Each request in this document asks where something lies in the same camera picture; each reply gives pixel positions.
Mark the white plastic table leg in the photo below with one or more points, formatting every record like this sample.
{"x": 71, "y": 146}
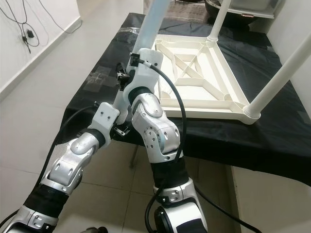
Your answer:
{"x": 277, "y": 80}
{"x": 155, "y": 24}
{"x": 218, "y": 19}

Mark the white plastic table top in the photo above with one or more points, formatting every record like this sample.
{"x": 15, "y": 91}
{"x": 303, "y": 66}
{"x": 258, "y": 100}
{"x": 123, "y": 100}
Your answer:
{"x": 218, "y": 73}

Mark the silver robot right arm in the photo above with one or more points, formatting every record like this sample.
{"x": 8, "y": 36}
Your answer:
{"x": 158, "y": 131}

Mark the crumpled clear plastic wrap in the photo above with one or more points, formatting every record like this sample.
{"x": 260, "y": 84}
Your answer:
{"x": 101, "y": 80}

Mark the grey metal table leg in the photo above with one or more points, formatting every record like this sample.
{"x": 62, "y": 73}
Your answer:
{"x": 134, "y": 156}

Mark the black plastic table cover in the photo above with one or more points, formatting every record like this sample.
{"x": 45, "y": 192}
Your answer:
{"x": 92, "y": 53}

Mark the clear tape strip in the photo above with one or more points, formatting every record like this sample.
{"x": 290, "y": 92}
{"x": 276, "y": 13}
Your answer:
{"x": 127, "y": 30}

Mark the black power adapter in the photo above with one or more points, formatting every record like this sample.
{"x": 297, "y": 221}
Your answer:
{"x": 30, "y": 34}

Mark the black round basin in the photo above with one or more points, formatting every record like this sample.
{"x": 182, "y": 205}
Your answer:
{"x": 211, "y": 8}

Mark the clear plastic storage container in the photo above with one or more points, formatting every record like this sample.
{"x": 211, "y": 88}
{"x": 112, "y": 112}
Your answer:
{"x": 252, "y": 4}

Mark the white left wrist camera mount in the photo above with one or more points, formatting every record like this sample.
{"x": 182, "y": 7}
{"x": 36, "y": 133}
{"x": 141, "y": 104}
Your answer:
{"x": 103, "y": 119}

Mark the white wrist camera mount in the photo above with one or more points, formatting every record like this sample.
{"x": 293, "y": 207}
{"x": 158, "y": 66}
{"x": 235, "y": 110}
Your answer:
{"x": 148, "y": 68}
{"x": 103, "y": 119}

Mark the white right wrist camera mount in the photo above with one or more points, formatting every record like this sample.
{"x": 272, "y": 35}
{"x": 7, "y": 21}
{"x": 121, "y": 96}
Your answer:
{"x": 148, "y": 68}

